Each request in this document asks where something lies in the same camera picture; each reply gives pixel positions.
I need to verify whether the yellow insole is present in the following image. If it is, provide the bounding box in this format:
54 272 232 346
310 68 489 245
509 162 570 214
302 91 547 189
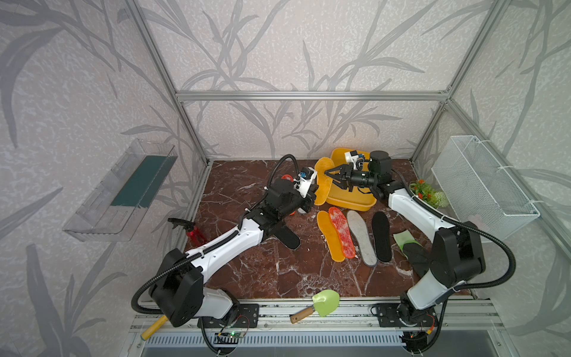
315 157 335 206
317 211 346 263

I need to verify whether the red insole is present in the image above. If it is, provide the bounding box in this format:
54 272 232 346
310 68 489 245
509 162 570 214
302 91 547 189
328 207 356 259
281 174 295 216

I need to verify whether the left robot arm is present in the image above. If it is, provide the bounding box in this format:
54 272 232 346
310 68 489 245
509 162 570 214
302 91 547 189
131 166 318 327

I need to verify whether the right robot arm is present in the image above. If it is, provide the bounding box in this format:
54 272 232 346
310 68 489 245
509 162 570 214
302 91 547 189
318 150 517 327

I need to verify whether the yellow plastic storage box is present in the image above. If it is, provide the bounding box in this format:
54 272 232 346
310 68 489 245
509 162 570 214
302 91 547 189
323 147 379 213

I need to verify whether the left black insole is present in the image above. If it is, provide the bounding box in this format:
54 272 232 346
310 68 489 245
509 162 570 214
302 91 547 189
272 225 301 251

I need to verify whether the black insole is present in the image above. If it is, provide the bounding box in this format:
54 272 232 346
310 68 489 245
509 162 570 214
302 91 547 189
272 225 301 251
371 211 393 263

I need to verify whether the near grey insole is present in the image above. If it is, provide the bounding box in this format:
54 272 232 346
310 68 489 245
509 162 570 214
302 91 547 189
346 211 378 268

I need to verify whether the right black insole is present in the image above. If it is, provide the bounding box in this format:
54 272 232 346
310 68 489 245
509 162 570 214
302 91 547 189
371 211 393 263

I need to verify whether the red spray bottle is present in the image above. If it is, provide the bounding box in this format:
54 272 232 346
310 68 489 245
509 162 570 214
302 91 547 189
167 217 208 247

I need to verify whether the potted artificial plant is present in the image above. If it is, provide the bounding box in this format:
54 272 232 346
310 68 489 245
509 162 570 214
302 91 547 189
409 179 450 208

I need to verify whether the green garden trowel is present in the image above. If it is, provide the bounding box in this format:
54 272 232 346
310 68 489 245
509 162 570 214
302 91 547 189
290 289 341 324

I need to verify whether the green circuit board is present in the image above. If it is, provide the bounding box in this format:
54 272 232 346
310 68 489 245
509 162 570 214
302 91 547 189
214 330 248 345

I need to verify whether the yellow plastic spatula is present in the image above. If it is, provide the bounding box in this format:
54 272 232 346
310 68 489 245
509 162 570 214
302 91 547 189
141 315 169 341

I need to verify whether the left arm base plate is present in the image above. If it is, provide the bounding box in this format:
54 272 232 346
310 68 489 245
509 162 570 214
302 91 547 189
198 303 260 329

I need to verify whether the white wire basket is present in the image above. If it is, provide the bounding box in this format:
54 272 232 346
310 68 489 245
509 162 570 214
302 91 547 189
431 135 540 239

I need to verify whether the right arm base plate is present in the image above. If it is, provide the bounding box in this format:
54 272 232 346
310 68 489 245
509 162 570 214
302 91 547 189
370 303 440 330

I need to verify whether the clear plastic wall shelf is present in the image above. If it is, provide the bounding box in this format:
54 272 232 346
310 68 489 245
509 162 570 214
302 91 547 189
62 139 178 242

